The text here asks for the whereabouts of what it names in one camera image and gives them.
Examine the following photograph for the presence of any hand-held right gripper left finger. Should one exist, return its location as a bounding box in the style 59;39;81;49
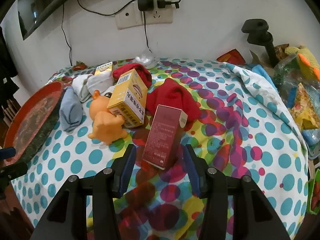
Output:
30;144;137;240

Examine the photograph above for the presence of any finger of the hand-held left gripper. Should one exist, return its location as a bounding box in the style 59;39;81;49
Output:
0;147;16;159
0;161;27;181

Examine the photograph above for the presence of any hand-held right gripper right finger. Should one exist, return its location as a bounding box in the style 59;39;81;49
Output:
183;144;291;240

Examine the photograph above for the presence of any round red tray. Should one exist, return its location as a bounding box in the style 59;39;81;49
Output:
4;81;66;165

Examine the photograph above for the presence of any dark red box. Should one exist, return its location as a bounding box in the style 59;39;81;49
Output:
142;105;188;170

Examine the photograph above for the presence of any orange toy pig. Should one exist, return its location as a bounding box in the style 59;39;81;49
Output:
89;89;128;146

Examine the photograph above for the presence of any yellow box with barcode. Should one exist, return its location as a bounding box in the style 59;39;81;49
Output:
107;69;148;128

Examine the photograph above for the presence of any light blue sock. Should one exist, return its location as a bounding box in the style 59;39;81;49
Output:
59;86;83;132

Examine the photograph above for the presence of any red sock orange embroidery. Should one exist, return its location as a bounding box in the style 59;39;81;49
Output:
146;78;202;123

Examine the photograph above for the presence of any white sock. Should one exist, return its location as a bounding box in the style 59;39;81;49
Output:
87;74;113;94
72;74;93;103

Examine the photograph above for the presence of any yellow cartoon print box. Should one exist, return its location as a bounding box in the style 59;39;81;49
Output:
94;62;114;77

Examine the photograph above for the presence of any polka dot tablecloth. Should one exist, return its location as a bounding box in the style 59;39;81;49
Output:
11;57;312;240

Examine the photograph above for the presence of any clear plastic wrap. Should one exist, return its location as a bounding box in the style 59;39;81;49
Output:
134;50;160;68

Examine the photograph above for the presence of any red orange packet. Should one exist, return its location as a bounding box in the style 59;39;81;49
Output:
216;49;247;67

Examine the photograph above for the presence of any blue cloth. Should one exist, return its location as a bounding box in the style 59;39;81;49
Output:
251;64;278;92

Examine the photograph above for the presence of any green packet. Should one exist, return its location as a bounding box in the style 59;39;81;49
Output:
307;167;320;215

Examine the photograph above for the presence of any yellow patterned packet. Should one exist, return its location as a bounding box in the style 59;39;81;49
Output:
287;82;320;130

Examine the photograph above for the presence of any cardboard piece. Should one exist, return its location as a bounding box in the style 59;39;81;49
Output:
250;49;273;68

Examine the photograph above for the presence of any clear plastic bag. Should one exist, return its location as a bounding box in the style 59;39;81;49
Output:
274;54;309;100

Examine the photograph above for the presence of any black clamp stand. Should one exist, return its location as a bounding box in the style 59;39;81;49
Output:
241;19;279;65

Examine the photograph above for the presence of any yellow plush toy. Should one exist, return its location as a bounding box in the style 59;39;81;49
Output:
285;45;320;81

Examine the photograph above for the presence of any thin black cable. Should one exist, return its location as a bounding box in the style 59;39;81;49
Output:
61;4;73;65

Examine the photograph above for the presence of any black adapter cable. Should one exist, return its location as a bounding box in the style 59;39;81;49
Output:
143;10;153;53

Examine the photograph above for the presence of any dark wall screen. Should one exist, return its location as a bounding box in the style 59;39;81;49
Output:
17;0;100;40

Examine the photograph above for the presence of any white round hole wall plate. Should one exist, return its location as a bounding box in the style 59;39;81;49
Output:
115;3;143;30

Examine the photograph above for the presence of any white wall socket plate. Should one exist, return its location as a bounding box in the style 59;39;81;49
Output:
142;0;173;25

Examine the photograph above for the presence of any black curved cable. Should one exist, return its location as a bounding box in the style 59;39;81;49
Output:
77;0;138;16

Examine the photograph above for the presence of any black wall plug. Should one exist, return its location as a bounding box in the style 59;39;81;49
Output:
157;0;181;9

